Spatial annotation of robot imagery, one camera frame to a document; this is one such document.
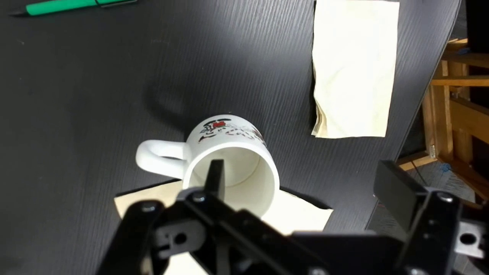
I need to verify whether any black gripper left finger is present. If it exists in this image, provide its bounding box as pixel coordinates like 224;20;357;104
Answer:
96;159;307;275

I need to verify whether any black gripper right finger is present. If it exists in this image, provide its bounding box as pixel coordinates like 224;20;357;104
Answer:
373;159;489;275

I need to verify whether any white floral ceramic mug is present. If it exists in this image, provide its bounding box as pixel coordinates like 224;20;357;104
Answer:
133;113;282;222

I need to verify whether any green pen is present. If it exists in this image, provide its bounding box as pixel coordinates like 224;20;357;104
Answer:
23;0;140;17

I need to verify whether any wooden easel frame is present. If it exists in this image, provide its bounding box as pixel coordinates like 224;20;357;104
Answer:
395;35;489;206

